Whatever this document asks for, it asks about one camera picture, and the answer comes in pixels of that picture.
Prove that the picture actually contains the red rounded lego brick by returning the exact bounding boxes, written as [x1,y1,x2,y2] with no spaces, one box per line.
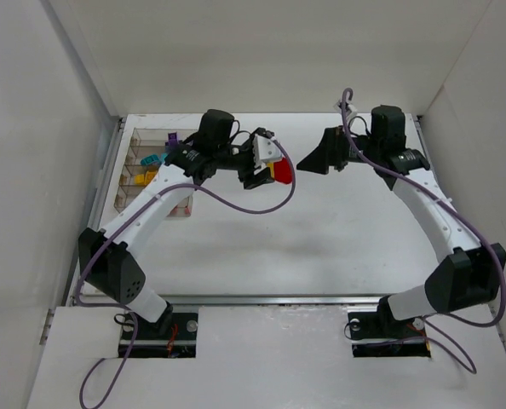
[272,158,294,185]

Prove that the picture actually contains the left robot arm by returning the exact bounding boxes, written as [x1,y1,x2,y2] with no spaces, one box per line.
[78,109,282,331]

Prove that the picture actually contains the purple cable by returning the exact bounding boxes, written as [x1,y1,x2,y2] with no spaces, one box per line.
[73,135,297,409]
[340,88,506,375]

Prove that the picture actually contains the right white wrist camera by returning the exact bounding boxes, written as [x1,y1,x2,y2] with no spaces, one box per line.
[333,100,358,124]

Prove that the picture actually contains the clear compartment container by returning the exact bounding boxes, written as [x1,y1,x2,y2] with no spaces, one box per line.
[114,128,196,213]

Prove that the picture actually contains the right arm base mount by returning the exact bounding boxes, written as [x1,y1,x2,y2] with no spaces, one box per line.
[344,311,431,358]

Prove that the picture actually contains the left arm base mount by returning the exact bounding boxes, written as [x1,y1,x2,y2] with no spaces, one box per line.
[129,308,199,359]

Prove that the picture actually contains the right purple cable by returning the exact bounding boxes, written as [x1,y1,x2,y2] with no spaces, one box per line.
[340,88,506,375]

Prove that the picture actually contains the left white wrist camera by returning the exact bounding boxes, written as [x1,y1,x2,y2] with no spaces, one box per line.
[253,130,283,167]

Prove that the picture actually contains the aluminium front rail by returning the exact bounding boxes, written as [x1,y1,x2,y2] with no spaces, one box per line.
[67,294,478,307]

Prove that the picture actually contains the small yellow lego brick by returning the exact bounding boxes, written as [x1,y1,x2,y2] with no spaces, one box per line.
[133,174,146,186]

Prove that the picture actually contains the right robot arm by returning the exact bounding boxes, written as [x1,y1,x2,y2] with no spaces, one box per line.
[297,101,506,339]

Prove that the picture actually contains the teal curved lego brick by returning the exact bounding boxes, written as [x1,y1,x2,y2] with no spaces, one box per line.
[140,154,161,168]

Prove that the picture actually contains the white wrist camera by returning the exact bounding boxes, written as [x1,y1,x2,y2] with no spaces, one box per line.
[333,100,358,124]
[253,130,283,167]

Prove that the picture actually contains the purple lego brick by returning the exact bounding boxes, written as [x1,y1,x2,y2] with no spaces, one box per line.
[167,132,180,144]

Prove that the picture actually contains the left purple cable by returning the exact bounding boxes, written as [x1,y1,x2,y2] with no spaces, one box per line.
[73,135,297,409]

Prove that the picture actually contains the yellow orange patterned lego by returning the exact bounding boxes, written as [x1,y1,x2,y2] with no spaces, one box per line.
[145,170,158,185]

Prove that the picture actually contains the purple flower lego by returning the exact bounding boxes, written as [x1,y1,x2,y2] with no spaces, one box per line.
[164,142,177,153]

